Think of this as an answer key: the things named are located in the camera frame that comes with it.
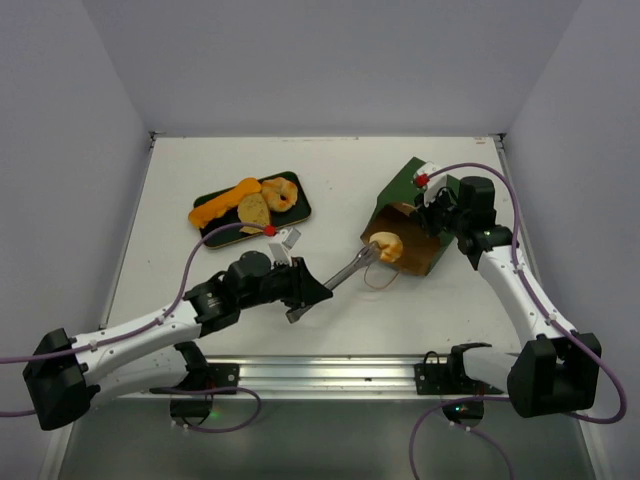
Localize round flower bread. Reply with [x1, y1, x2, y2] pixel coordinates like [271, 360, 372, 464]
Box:
[261, 177, 298, 213]

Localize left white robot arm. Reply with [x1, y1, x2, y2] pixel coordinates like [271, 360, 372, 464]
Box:
[23, 251, 333, 431]

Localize green paper bag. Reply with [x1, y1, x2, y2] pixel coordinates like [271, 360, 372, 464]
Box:
[360, 157, 459, 290]

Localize metal tongs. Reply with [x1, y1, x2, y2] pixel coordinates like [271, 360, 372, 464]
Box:
[286, 242, 381, 324]

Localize aluminium mounting rail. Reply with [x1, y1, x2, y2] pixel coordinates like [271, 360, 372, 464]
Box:
[64, 353, 591, 401]

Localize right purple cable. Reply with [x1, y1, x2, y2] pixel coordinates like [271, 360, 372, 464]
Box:
[409, 162, 629, 480]

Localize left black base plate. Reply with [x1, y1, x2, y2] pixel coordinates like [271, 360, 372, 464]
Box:
[150, 362, 240, 395]

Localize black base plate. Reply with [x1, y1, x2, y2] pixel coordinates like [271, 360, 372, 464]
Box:
[413, 351, 502, 396]
[150, 362, 240, 395]

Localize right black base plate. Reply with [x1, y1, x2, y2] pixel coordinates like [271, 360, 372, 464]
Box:
[413, 351, 502, 396]

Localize dark green tray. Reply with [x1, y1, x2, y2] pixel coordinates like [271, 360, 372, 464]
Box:
[199, 171, 312, 249]

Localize round scored bun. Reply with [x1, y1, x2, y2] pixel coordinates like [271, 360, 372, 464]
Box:
[369, 231, 404, 263]

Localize long orange bread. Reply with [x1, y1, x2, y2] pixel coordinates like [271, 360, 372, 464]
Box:
[188, 177, 262, 229]

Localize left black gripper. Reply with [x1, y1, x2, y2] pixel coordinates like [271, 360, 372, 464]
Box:
[238, 255, 332, 309]

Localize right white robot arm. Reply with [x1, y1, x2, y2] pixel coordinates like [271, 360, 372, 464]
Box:
[413, 176, 601, 418]

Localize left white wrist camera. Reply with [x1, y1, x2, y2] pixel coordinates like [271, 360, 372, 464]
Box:
[268, 227, 301, 266]

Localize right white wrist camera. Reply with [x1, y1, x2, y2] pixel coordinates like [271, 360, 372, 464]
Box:
[413, 161, 447, 206]

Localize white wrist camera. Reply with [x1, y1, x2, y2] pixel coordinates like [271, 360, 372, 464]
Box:
[268, 227, 301, 266]
[413, 161, 447, 206]

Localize sliced toast bread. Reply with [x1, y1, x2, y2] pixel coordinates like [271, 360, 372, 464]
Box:
[237, 193, 271, 227]

